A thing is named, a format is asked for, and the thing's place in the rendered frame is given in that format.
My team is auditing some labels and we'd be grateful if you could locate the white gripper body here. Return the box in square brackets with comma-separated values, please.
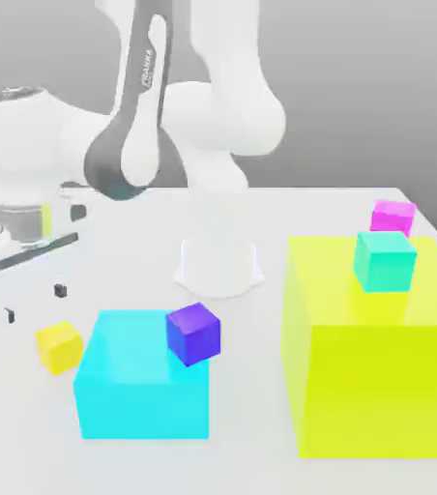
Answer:
[0, 230, 82, 310]

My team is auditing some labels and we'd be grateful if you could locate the small yellow cube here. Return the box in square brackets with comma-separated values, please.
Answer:
[35, 321, 85, 377]

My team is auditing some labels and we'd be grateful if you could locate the small purple cube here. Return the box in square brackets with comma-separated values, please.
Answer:
[164, 302, 222, 368]

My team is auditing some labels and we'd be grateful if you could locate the small teal cube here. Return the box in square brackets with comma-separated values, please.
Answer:
[353, 230, 419, 294]

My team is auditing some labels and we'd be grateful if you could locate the small magenta cube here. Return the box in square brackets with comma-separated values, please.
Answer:
[369, 198, 418, 238]

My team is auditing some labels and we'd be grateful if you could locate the large cyan box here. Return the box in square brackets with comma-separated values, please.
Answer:
[73, 308, 211, 441]

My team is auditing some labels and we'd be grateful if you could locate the large yellow-green box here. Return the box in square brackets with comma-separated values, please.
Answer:
[280, 235, 437, 460]

